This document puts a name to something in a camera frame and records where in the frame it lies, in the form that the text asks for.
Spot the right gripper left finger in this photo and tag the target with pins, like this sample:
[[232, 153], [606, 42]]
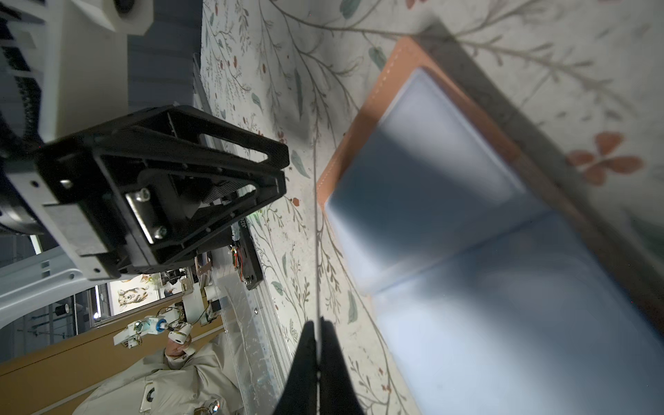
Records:
[[300, 393]]

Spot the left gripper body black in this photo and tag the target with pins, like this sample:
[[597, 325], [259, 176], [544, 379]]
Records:
[[80, 191]]

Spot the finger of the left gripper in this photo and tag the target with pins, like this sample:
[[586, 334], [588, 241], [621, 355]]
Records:
[[163, 216], [189, 124]]

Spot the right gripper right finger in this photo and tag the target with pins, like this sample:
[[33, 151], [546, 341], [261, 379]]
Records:
[[336, 392]]

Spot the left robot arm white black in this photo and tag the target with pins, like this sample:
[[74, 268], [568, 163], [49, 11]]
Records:
[[50, 276]]

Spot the person in beige coat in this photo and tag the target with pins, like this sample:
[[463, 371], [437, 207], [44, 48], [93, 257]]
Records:
[[178, 379]]

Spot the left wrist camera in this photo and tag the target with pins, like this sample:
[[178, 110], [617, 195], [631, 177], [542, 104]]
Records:
[[77, 52]]

